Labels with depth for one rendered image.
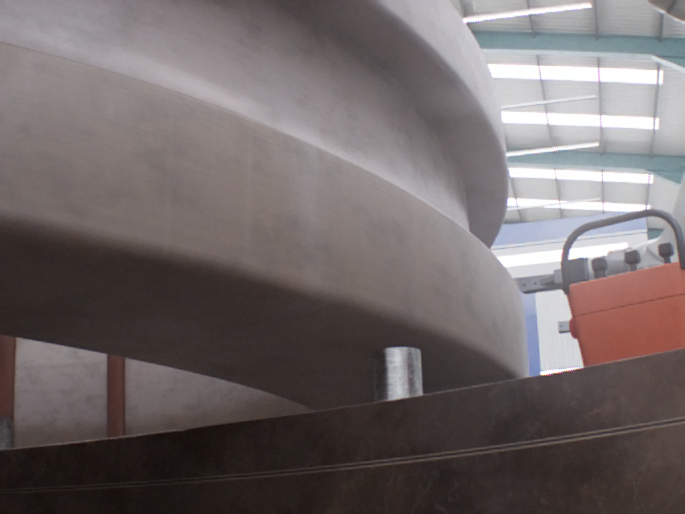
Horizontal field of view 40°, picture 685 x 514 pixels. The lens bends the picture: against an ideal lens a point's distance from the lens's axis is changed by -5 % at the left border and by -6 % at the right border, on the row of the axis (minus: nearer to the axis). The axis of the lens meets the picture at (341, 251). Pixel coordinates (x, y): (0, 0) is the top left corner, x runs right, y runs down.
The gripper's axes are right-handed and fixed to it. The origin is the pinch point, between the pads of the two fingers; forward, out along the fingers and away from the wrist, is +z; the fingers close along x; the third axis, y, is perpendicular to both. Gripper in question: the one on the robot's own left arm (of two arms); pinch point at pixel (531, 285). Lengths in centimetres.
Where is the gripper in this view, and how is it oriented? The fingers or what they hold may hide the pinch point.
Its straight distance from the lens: 209.5
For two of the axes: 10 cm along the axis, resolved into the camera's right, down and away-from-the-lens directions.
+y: -0.3, -9.5, 3.1
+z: -8.9, 1.7, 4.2
